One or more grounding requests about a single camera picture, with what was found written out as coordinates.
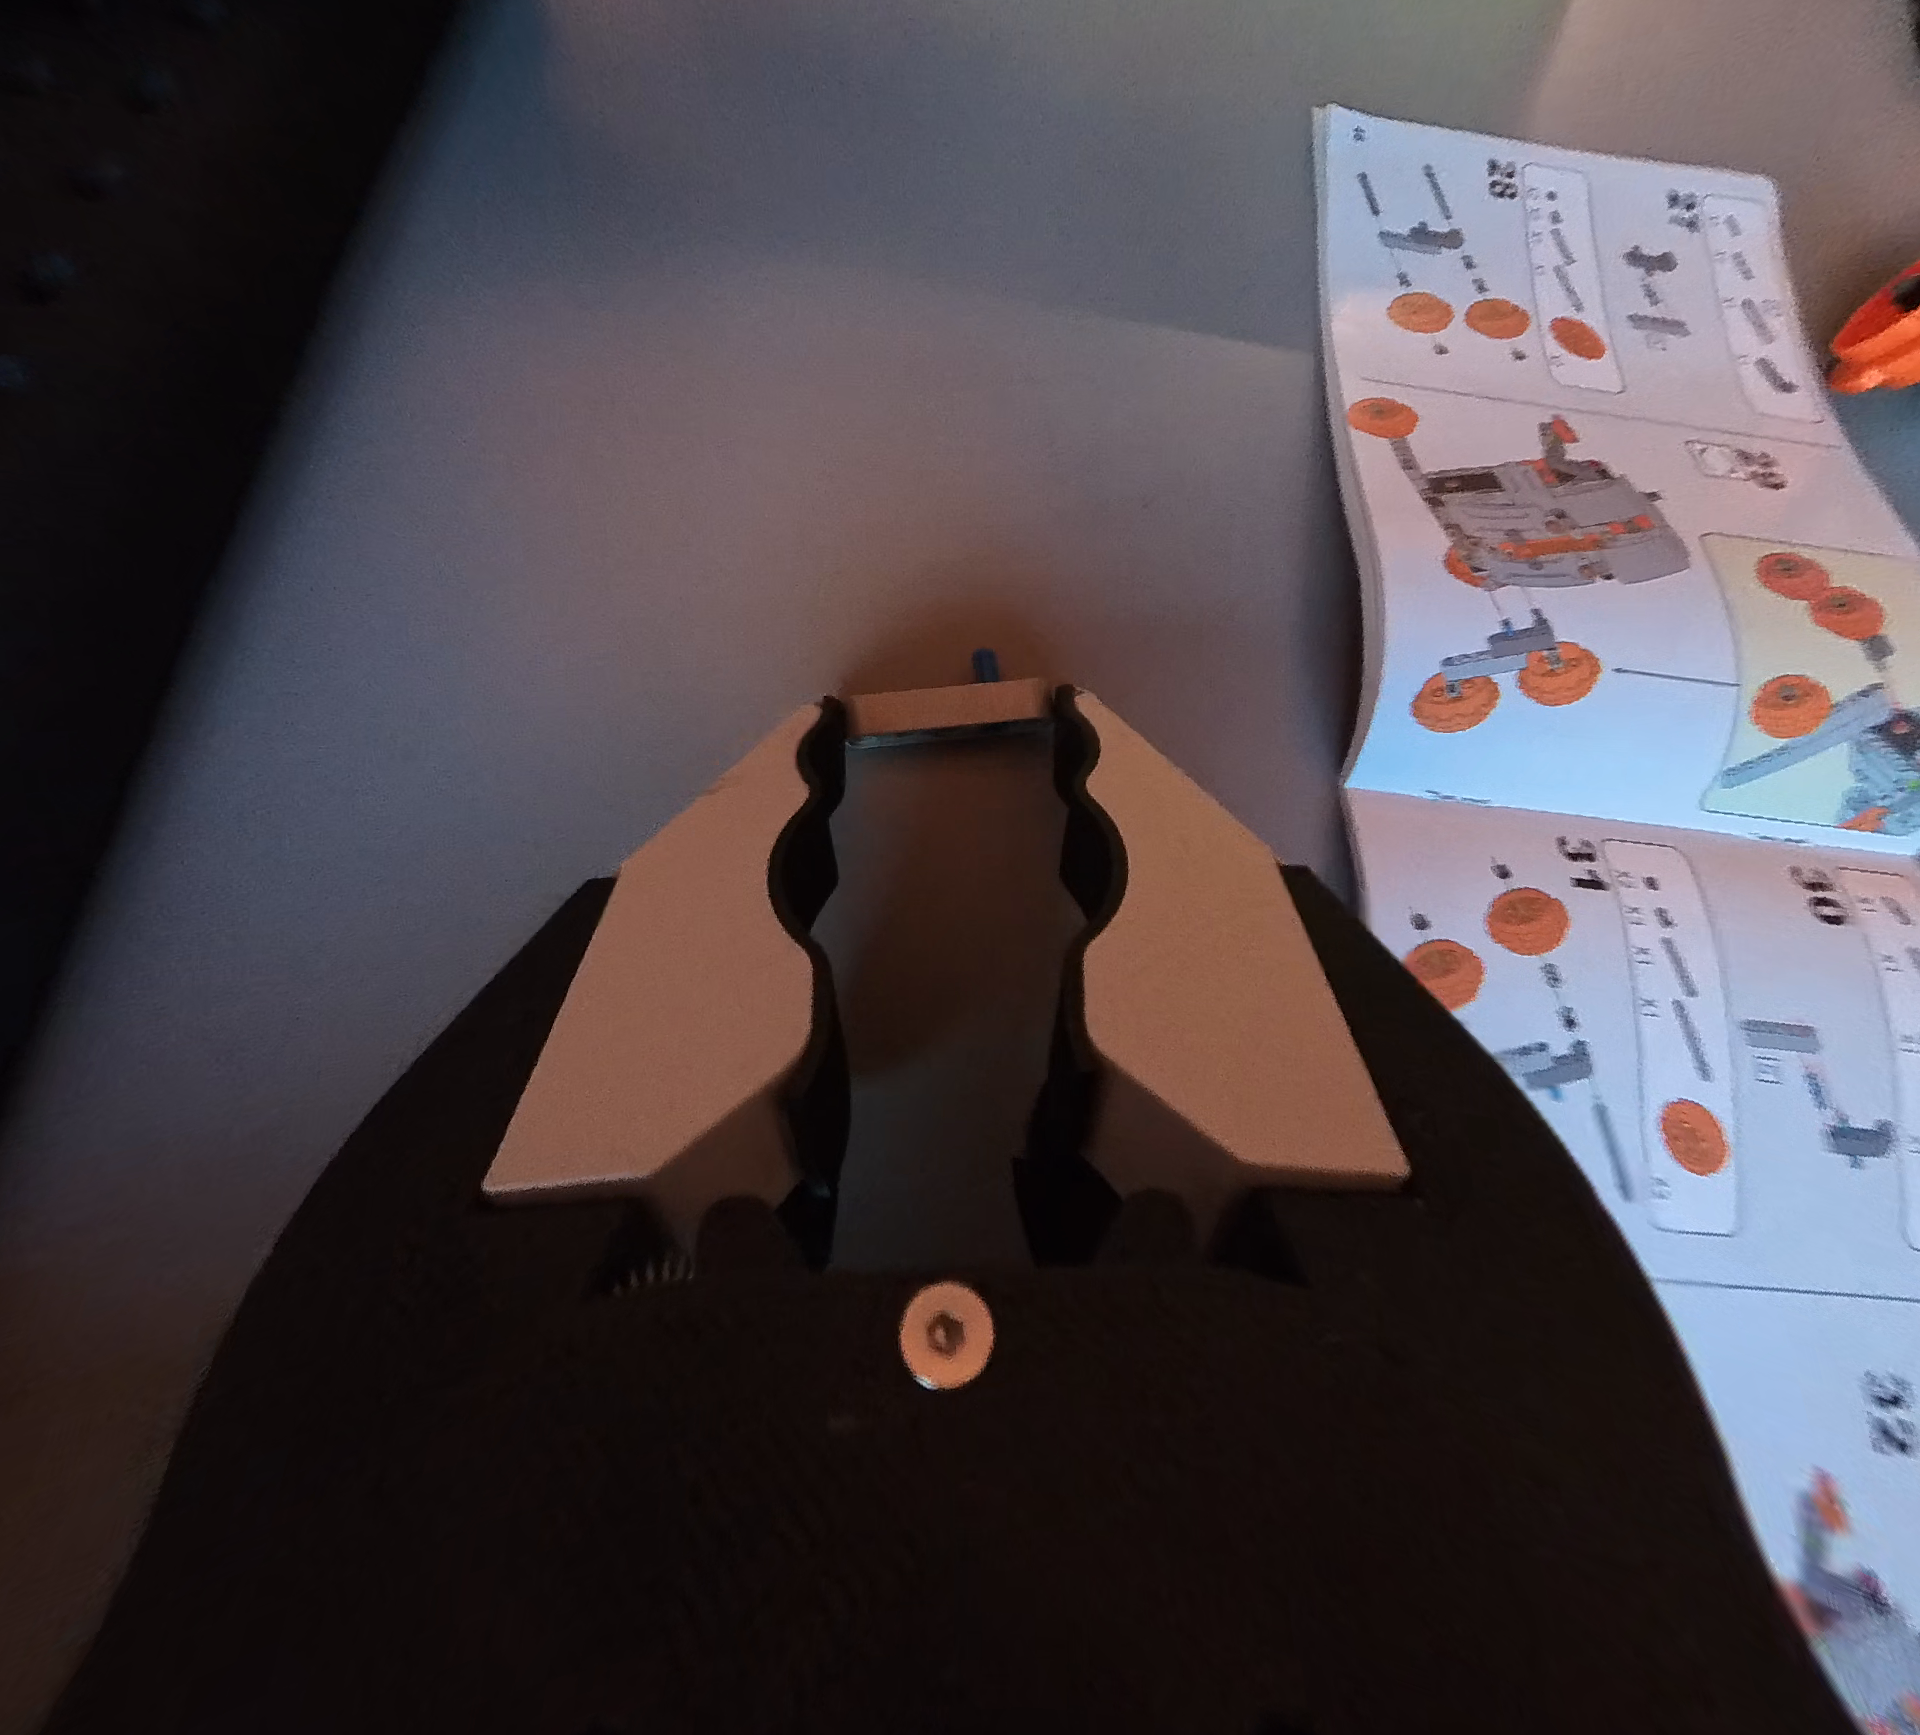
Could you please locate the grey desk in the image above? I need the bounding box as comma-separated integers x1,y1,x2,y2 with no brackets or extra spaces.
0,0,1920,1690

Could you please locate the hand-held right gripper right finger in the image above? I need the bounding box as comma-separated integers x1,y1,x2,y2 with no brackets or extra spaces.
1012,679,1415,1269

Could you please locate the open instruction booklet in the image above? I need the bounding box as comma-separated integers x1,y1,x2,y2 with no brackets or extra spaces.
1308,103,1920,1735

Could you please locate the orange toy wheel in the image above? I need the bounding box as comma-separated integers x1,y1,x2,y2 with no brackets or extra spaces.
1821,261,1920,397

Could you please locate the grey toy beam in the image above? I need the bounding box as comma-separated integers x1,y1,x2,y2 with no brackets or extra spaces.
843,679,1055,741

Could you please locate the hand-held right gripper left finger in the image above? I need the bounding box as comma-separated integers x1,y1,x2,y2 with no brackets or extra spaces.
479,697,854,1269

